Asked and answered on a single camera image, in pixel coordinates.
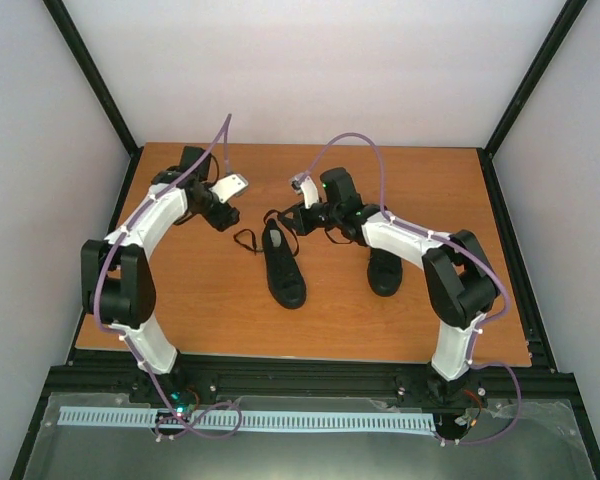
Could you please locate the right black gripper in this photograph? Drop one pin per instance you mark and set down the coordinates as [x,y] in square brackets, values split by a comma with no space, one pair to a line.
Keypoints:
[305,227]

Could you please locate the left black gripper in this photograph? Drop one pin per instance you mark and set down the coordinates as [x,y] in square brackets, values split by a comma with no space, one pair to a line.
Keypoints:
[226,219]

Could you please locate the black sneaker one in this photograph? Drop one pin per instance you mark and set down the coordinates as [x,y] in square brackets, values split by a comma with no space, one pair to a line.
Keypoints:
[285,282]

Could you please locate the black sneaker with laces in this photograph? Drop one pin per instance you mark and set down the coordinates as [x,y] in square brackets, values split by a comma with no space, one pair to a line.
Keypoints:
[384,272]

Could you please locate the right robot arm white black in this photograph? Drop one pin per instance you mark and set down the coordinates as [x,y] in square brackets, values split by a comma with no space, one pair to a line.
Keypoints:
[461,284]

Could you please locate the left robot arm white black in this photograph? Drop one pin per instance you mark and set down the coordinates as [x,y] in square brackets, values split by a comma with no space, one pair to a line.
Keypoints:
[117,286]

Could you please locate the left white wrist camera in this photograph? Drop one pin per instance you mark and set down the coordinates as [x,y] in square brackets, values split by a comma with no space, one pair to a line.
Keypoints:
[230,186]

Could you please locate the white slotted cable duct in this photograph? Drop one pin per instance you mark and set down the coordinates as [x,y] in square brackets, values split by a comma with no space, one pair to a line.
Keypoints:
[252,421]

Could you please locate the left black corner post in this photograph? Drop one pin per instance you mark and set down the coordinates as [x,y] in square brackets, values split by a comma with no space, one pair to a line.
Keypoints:
[80,52]

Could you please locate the black corner post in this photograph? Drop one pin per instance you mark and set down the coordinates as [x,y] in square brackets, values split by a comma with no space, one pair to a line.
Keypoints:
[549,47]
[80,52]

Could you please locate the grey metal base plate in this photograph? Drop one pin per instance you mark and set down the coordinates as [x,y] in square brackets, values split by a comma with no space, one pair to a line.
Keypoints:
[500,441]

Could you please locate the right black corner post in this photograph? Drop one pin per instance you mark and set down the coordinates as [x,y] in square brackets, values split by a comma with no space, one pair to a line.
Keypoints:
[549,47]

